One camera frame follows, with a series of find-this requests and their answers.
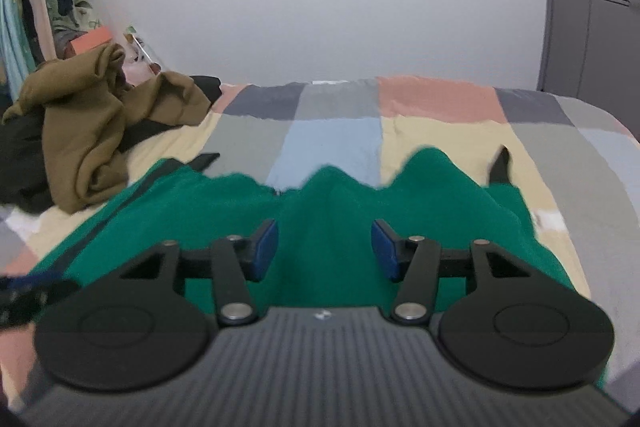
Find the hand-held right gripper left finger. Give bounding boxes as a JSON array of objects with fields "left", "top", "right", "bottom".
[{"left": 117, "top": 218, "right": 279, "bottom": 325}]

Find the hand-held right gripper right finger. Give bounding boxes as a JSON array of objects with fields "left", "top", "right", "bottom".
[{"left": 371, "top": 219, "right": 531, "bottom": 325}]

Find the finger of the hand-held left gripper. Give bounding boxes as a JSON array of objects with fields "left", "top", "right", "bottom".
[{"left": 0, "top": 271, "right": 81, "bottom": 328}]

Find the green printed sweatshirt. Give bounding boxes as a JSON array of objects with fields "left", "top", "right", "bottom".
[{"left": 30, "top": 147, "right": 613, "bottom": 388}]

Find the checkered bed sheet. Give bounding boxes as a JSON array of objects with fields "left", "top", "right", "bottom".
[{"left": 0, "top": 74, "right": 640, "bottom": 408}]

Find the black garment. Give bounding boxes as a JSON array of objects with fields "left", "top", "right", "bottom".
[{"left": 0, "top": 76, "right": 222, "bottom": 214}]

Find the brown hoodie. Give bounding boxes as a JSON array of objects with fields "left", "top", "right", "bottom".
[{"left": 2, "top": 42, "right": 213, "bottom": 214}]

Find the white plastic bag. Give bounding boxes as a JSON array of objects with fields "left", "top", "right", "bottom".
[{"left": 122, "top": 26, "right": 162, "bottom": 82}]

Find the pink box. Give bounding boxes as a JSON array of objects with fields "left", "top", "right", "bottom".
[{"left": 70, "top": 26, "right": 113, "bottom": 58}]

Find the camouflage cloth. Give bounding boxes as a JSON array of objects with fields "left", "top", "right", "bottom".
[{"left": 50, "top": 0, "right": 108, "bottom": 52}]

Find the grey door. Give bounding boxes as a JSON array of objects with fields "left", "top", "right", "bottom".
[{"left": 537, "top": 0, "right": 640, "bottom": 100}]

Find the black strap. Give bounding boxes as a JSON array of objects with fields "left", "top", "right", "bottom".
[
  {"left": 191, "top": 152, "right": 221, "bottom": 174},
  {"left": 487, "top": 146, "right": 512, "bottom": 185}
]

